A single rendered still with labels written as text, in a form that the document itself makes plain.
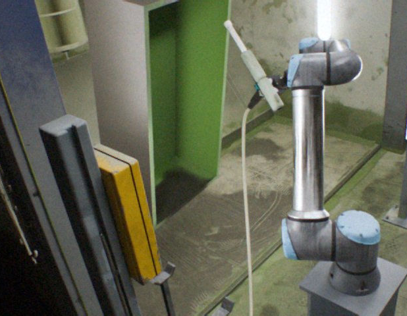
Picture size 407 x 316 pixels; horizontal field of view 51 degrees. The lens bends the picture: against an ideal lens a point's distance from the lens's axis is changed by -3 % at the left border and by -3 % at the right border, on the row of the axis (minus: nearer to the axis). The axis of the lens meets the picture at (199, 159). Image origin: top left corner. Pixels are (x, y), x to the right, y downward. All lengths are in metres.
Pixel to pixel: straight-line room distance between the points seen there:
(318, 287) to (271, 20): 2.81
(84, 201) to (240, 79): 3.54
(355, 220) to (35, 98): 1.11
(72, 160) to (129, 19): 1.15
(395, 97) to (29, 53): 2.99
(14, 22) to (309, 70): 0.94
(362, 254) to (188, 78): 1.42
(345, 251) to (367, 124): 2.40
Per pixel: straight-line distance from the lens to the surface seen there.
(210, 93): 2.45
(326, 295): 1.71
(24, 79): 1.20
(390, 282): 1.78
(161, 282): 1.15
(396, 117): 3.76
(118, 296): 0.88
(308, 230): 1.57
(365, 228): 1.58
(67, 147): 0.69
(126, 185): 0.74
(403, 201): 3.06
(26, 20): 1.19
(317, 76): 1.56
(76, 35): 3.00
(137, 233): 0.80
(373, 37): 3.62
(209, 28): 2.31
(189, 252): 2.82
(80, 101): 3.32
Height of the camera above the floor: 1.90
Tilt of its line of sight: 29 degrees down
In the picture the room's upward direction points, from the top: 8 degrees counter-clockwise
